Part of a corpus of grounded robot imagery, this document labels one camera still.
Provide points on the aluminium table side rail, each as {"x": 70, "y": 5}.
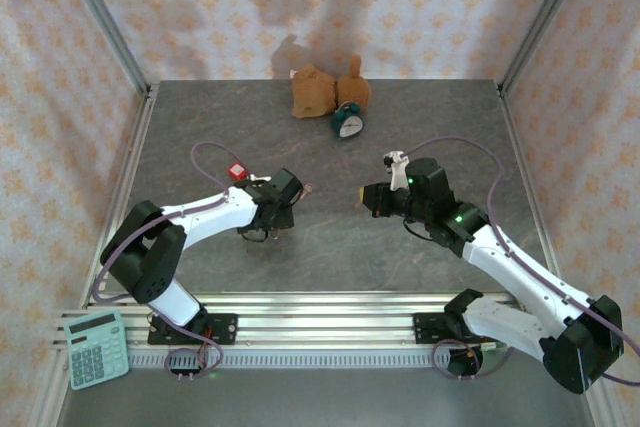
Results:
{"x": 513, "y": 122}
{"x": 136, "y": 137}

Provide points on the green alarm clock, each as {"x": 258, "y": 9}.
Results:
{"x": 350, "y": 126}

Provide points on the aluminium frame leg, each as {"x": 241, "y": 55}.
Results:
{"x": 602, "y": 412}
{"x": 50, "y": 402}

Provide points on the red padlock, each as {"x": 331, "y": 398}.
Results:
{"x": 237, "y": 171}

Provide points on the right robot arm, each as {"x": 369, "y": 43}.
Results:
{"x": 515, "y": 282}

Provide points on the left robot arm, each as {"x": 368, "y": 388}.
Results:
{"x": 215, "y": 224}

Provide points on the aluminium frame corner post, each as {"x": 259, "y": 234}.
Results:
{"x": 546, "y": 12}
{"x": 102, "y": 14}

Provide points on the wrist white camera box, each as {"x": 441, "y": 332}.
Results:
{"x": 398, "y": 174}
{"x": 257, "y": 180}

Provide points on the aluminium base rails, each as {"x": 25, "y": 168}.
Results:
{"x": 325, "y": 317}

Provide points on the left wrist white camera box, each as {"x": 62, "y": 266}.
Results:
{"x": 257, "y": 180}

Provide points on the teal calculator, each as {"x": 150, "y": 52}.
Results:
{"x": 95, "y": 352}

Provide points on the brown plush toy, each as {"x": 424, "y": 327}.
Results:
{"x": 312, "y": 92}

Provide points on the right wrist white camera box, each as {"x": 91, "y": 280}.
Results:
{"x": 398, "y": 174}

